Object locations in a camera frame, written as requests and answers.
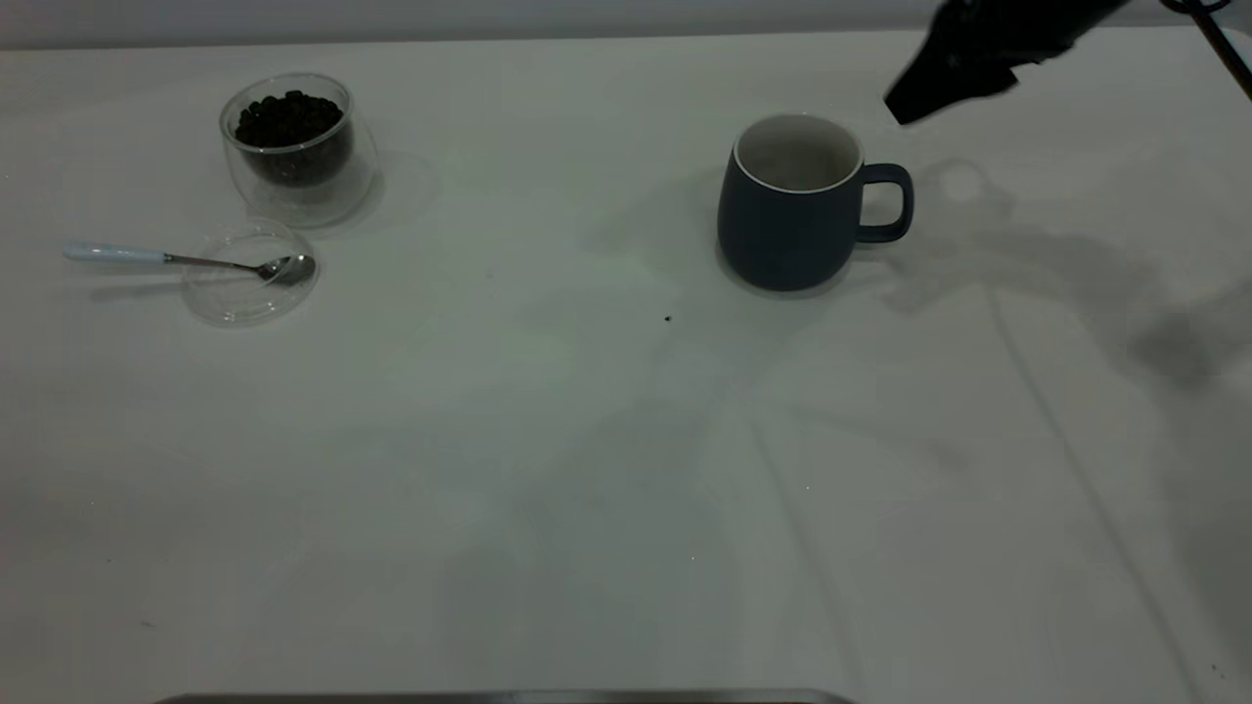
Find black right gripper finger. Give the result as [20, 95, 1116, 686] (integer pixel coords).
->
[883, 0, 1021, 127]

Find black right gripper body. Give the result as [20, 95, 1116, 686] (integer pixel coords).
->
[963, 0, 1136, 67]

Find dark grey ceramic mug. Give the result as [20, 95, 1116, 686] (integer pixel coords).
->
[717, 113, 916, 294]

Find metal spoon with white handle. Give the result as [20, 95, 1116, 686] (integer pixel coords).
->
[63, 242, 318, 289]

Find dark roasted coffee beans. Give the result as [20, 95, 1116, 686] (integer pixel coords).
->
[235, 90, 355, 189]

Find double-walled clear glass cup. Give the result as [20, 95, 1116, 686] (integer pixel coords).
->
[219, 72, 380, 231]

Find clear glass saucer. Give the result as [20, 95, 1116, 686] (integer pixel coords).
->
[181, 217, 322, 329]

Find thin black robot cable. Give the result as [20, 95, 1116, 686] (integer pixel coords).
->
[1162, 0, 1252, 104]

